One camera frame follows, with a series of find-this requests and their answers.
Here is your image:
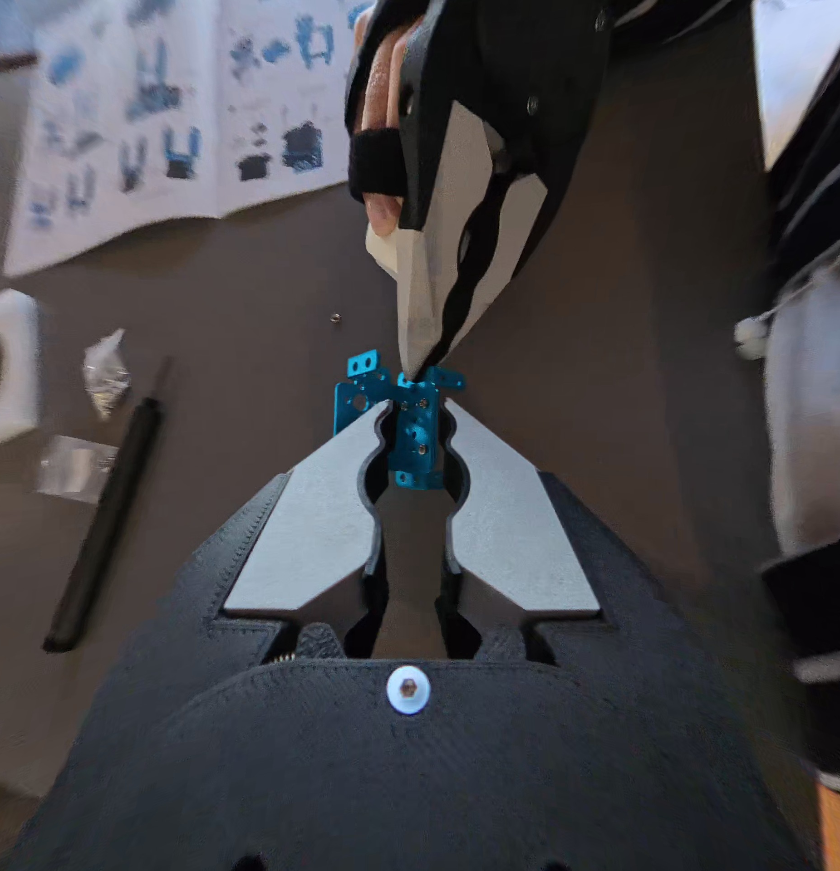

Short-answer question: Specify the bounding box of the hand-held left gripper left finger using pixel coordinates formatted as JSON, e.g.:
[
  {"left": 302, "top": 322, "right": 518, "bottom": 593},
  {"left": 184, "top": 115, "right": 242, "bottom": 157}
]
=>
[{"left": 222, "top": 400, "right": 395, "bottom": 657}]

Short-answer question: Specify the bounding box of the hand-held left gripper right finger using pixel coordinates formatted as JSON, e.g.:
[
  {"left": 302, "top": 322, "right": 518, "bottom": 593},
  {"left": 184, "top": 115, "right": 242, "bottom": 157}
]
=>
[{"left": 435, "top": 400, "right": 603, "bottom": 657}]

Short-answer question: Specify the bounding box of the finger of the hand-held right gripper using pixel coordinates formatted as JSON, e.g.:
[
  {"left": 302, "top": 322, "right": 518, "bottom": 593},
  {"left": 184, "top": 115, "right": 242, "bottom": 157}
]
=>
[
  {"left": 423, "top": 170, "right": 550, "bottom": 378},
  {"left": 397, "top": 101, "right": 509, "bottom": 382}
]

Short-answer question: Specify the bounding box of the blue metal bracket assembly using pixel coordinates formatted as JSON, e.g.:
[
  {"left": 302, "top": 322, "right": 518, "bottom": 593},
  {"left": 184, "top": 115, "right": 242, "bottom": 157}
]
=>
[{"left": 333, "top": 350, "right": 466, "bottom": 491}]

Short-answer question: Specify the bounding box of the dark grey desk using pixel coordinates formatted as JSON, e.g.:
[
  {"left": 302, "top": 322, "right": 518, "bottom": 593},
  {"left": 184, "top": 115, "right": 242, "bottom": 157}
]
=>
[{"left": 0, "top": 54, "right": 822, "bottom": 871}]

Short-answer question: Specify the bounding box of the person's right hand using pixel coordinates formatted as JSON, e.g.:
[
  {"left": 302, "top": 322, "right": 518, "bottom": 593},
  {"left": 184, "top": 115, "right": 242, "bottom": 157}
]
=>
[{"left": 354, "top": 7, "right": 424, "bottom": 237}]

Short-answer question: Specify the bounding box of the black electric screwdriver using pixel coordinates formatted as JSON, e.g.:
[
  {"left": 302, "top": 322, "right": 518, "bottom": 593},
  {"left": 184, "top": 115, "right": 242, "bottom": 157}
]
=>
[{"left": 42, "top": 357, "right": 172, "bottom": 654}]

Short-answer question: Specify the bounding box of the flat clear bag of screws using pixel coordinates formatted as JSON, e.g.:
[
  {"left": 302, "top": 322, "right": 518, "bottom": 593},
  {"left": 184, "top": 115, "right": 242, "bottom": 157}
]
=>
[{"left": 35, "top": 435, "right": 119, "bottom": 506}]

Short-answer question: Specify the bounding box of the white instruction manual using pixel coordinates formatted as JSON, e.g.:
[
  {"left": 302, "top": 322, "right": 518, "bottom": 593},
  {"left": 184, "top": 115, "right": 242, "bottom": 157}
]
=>
[{"left": 3, "top": 0, "right": 376, "bottom": 279}]

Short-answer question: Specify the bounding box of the crumpled clear bag of screws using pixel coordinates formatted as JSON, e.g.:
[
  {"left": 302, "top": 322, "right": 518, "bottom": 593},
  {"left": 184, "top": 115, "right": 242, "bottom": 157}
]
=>
[{"left": 83, "top": 328, "right": 133, "bottom": 421}]

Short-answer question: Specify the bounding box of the black striped jacket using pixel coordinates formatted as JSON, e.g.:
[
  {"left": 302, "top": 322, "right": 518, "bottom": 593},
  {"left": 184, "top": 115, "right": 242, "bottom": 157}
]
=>
[{"left": 760, "top": 20, "right": 840, "bottom": 793}]

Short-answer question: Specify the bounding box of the white garment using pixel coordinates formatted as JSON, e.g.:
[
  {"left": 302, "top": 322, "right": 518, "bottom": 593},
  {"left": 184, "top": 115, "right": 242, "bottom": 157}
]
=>
[{"left": 763, "top": 269, "right": 840, "bottom": 555}]

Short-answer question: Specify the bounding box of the white foam block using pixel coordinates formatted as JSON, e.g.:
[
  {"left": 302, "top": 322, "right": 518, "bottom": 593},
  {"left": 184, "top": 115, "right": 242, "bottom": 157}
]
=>
[{"left": 0, "top": 289, "right": 41, "bottom": 451}]

